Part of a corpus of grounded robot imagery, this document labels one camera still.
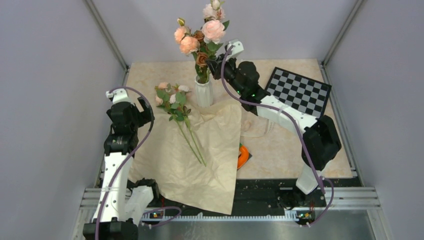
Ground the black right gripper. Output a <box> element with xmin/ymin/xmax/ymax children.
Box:
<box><xmin>206</xmin><ymin>52</ymin><xmax>245</xmax><ymax>97</ymax></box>

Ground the peach pink flower stem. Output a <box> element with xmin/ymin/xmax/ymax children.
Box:
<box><xmin>174</xmin><ymin>17</ymin><xmax>204</xmax><ymax>67</ymax></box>

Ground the pale pink peony stem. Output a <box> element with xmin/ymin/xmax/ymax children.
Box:
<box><xmin>200</xmin><ymin>0</ymin><xmax>230</xmax><ymax>57</ymax></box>

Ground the orange paper flower bouquet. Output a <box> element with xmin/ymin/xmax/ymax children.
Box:
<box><xmin>128</xmin><ymin>99</ymin><xmax>242</xmax><ymax>215</ymax></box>

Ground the brown rose flower stem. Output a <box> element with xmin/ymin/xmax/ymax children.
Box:
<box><xmin>192</xmin><ymin>30</ymin><xmax>210</xmax><ymax>84</ymax></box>

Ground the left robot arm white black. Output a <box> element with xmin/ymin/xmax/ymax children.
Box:
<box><xmin>82</xmin><ymin>97</ymin><xmax>161</xmax><ymax>240</ymax></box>

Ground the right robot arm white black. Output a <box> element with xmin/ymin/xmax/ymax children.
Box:
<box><xmin>205</xmin><ymin>57</ymin><xmax>342</xmax><ymax>206</ymax></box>

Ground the white ribbed vase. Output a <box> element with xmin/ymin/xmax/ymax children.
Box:
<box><xmin>194</xmin><ymin>76</ymin><xmax>214</xmax><ymax>108</ymax></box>

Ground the artificial flower bunch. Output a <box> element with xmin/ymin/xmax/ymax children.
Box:
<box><xmin>154</xmin><ymin>82</ymin><xmax>207</xmax><ymax>166</ymax></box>

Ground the black grey checkerboard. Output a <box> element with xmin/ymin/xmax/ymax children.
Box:
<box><xmin>265</xmin><ymin>67</ymin><xmax>332</xmax><ymax>118</ymax></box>

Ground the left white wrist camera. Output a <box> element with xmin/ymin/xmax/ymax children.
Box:
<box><xmin>105</xmin><ymin>88</ymin><xmax>134</xmax><ymax>105</ymax></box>

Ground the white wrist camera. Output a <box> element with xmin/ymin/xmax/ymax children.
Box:
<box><xmin>224</xmin><ymin>38</ymin><xmax>244</xmax><ymax>62</ymax></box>
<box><xmin>105</xmin><ymin>88</ymin><xmax>134</xmax><ymax>105</ymax></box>

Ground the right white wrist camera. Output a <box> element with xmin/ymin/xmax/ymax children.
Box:
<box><xmin>224</xmin><ymin>38</ymin><xmax>244</xmax><ymax>62</ymax></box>

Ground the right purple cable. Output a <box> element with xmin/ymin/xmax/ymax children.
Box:
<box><xmin>220</xmin><ymin>44</ymin><xmax>335</xmax><ymax>226</ymax></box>

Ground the orange plastic ring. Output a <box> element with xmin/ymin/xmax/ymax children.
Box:
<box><xmin>237</xmin><ymin>144</ymin><xmax>250</xmax><ymax>170</ymax></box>

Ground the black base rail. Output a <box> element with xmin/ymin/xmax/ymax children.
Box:
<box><xmin>148</xmin><ymin>179</ymin><xmax>327</xmax><ymax>217</ymax></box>

